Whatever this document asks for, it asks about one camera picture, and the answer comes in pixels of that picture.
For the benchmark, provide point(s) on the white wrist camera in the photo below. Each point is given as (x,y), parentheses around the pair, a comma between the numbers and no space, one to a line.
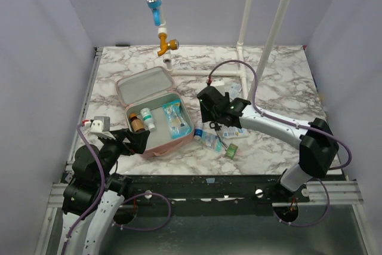
(218,84)
(99,126)

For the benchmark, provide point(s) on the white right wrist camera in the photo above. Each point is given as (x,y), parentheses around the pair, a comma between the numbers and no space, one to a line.
(218,84)

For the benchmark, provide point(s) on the clear bottle green label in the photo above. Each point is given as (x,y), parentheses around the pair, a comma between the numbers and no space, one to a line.
(148,119)

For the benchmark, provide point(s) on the small white blue bottle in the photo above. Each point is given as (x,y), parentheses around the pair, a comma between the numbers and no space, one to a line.
(198,133)

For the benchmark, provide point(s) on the small blue white sachet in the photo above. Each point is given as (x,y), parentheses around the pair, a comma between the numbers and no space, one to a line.
(234,90)

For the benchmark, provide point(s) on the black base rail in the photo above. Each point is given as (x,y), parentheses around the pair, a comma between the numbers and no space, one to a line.
(197,196)

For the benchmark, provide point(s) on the amber bottle orange cap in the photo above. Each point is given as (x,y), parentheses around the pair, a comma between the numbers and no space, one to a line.
(136,124)

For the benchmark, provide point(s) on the small green medicine box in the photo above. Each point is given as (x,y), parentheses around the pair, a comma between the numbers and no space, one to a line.
(231,151)

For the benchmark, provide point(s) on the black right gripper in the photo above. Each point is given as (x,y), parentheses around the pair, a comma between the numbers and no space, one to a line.
(213,116)

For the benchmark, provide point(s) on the white blue gauze packet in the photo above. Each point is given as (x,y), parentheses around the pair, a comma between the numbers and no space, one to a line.
(234,132)

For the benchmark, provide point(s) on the white PVC pipe frame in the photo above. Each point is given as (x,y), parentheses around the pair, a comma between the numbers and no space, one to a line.
(240,73)

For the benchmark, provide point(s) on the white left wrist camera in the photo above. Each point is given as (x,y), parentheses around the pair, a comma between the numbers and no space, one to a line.
(99,126)

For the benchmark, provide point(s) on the metal scissors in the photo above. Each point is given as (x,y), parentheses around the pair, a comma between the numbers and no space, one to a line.
(217,128)

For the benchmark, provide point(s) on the blue valve handle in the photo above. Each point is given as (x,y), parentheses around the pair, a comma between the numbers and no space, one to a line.
(154,6)

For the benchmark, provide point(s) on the pink medicine kit case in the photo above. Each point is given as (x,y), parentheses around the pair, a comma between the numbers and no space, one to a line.
(151,89)

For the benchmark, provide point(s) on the clear blue bandage packet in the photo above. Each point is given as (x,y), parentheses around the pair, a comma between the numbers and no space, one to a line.
(211,141)

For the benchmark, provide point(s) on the orange brass faucet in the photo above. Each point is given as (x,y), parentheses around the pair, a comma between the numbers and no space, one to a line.
(166,45)

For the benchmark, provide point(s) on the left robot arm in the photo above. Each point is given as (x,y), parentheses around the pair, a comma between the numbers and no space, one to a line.
(94,193)

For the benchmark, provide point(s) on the blue cotton swab packet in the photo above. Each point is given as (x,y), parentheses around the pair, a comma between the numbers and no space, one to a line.
(177,124)

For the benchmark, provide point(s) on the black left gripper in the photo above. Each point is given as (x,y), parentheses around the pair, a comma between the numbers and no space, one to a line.
(138,141)

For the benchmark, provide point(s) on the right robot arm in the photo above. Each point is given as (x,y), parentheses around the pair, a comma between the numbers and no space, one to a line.
(314,140)

